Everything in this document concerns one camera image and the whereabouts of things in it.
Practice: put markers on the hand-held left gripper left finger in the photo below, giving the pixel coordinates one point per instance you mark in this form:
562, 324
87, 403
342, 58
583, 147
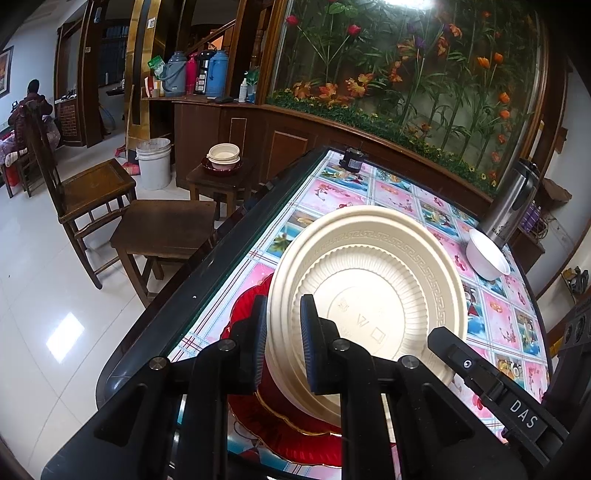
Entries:
261, 344

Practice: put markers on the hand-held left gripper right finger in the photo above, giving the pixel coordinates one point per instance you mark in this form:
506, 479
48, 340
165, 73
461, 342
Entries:
308, 353

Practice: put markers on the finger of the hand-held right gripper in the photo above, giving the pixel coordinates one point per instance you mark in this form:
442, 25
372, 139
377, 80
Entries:
521, 415

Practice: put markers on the cream ribbed plate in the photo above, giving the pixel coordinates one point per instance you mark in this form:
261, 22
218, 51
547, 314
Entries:
369, 277

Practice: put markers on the white bowl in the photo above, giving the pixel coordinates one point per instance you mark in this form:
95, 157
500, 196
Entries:
485, 258

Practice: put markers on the red scalloped plate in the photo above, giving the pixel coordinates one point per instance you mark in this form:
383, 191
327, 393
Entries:
277, 429

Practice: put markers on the wooden side cabinet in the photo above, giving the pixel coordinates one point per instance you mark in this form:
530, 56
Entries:
531, 251

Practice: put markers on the square wooden stool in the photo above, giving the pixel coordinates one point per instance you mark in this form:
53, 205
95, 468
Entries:
166, 226

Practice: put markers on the purple bottle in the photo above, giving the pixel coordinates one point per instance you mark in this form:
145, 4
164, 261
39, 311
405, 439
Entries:
535, 217

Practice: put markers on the small wooden stool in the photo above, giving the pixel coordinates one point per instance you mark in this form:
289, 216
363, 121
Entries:
217, 180

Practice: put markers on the stainless steel flask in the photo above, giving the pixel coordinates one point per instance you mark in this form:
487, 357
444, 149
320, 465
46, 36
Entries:
508, 207

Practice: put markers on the printed pink tablecloth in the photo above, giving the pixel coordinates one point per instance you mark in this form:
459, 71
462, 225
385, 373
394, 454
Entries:
392, 194

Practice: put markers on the cream bowl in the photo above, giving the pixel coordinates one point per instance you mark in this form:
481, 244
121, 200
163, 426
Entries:
224, 151
231, 164

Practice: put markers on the dark red plate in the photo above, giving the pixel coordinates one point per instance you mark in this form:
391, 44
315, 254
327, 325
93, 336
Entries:
210, 167

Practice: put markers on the small black device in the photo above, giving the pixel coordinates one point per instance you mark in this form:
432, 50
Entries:
352, 159

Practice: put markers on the white plastic bucket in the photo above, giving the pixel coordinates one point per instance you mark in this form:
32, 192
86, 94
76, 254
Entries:
153, 170

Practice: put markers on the red slipper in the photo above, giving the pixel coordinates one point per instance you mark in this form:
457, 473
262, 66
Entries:
131, 168

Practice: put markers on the wooden partition cabinet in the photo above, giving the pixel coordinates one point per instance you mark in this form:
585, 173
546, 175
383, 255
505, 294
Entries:
207, 129

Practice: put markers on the wooden chair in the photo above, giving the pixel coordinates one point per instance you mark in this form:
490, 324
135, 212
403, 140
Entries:
92, 182
23, 173

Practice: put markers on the white spray bottle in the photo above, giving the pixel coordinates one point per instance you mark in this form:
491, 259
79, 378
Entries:
243, 92

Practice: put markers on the blue thermos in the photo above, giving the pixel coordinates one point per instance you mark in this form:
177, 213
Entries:
217, 76

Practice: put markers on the red thermos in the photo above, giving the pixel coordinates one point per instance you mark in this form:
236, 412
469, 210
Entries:
191, 76

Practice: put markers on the black pump thermos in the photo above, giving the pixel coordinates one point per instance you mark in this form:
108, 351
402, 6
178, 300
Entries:
203, 69

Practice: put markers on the grey-blue thermos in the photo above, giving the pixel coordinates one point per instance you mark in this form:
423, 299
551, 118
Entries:
174, 76

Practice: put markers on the artificial flower glass display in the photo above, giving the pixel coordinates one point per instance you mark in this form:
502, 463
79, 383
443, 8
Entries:
392, 69

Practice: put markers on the green packet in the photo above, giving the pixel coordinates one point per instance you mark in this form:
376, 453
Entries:
156, 64

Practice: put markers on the gold trimmed pillar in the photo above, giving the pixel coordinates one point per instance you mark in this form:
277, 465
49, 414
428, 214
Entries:
138, 69

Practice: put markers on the framed wall picture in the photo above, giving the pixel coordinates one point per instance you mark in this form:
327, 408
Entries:
4, 69

